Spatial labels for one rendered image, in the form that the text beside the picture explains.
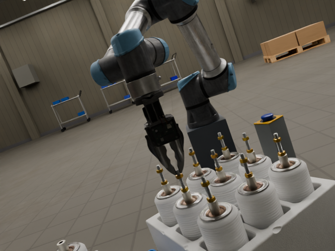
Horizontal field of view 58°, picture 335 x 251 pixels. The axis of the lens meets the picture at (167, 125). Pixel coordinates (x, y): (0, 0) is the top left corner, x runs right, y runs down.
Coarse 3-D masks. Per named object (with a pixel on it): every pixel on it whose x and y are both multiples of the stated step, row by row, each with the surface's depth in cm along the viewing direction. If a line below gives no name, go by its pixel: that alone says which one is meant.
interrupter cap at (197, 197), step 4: (192, 196) 80; (196, 196) 79; (200, 196) 78; (180, 200) 80; (196, 200) 76; (200, 200) 76; (176, 204) 79; (180, 204) 78; (184, 204) 78; (188, 204) 76; (192, 204) 75; (196, 204) 75; (180, 208) 76; (184, 208) 75
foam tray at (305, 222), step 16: (320, 192) 73; (288, 208) 73; (304, 208) 70; (320, 208) 72; (160, 224) 88; (176, 224) 84; (272, 224) 68; (288, 224) 67; (304, 224) 69; (320, 224) 72; (160, 240) 88; (176, 240) 76; (256, 240) 65; (272, 240) 65; (288, 240) 67; (304, 240) 69; (320, 240) 72
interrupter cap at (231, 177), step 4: (228, 172) 86; (216, 176) 86; (228, 176) 84; (232, 176) 82; (236, 176) 82; (212, 180) 85; (216, 180) 84; (228, 180) 81; (232, 180) 80; (212, 184) 82; (216, 184) 82; (220, 184) 81; (224, 184) 80
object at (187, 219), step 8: (176, 208) 77; (192, 208) 74; (200, 208) 74; (176, 216) 77; (184, 216) 75; (192, 216) 74; (184, 224) 75; (192, 224) 74; (184, 232) 77; (192, 232) 75; (200, 232) 75; (192, 240) 76
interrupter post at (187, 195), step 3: (183, 192) 77; (186, 192) 77; (189, 192) 78; (183, 195) 77; (186, 195) 77; (189, 195) 77; (183, 198) 78; (186, 198) 77; (189, 198) 77; (186, 201) 77; (189, 201) 77
